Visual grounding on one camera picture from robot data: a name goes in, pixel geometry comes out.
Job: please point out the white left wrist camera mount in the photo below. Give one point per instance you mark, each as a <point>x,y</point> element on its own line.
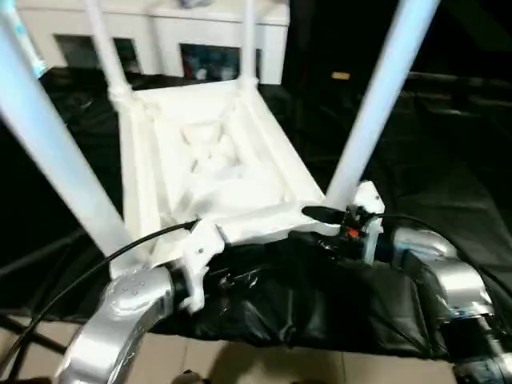
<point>200,248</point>

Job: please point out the white plastic table top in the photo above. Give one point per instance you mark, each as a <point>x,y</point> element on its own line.
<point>180,168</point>

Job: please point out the black television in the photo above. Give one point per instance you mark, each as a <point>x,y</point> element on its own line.
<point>460,78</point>

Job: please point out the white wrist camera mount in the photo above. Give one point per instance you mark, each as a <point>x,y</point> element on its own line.
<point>200,248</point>
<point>368,196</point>

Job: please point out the black box with beige label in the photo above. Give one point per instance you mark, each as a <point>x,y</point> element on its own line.
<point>340,74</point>

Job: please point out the clear bag on cabinet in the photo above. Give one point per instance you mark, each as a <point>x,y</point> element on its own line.
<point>192,3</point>

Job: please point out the white cabinet with glass doors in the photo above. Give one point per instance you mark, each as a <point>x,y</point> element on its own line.
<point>168,40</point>

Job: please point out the black mat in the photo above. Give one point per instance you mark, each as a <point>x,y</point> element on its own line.
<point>320,300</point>

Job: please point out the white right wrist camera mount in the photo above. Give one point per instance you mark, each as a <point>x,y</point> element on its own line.
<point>368,196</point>

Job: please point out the white plastic table leg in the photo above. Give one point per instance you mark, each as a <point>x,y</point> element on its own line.
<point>60,140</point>
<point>249,40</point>
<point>108,52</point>
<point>368,120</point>

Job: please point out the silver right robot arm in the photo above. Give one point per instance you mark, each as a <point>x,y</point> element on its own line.
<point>460,280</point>

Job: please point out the blue white package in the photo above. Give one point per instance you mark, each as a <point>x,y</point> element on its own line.
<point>34,60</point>

